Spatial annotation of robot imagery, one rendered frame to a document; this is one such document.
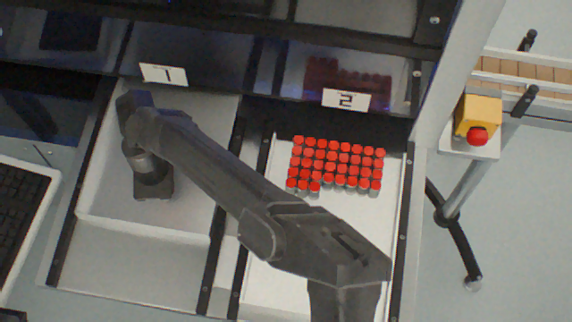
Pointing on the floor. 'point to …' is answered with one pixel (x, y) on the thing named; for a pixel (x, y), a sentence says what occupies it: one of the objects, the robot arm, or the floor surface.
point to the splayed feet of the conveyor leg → (455, 236)
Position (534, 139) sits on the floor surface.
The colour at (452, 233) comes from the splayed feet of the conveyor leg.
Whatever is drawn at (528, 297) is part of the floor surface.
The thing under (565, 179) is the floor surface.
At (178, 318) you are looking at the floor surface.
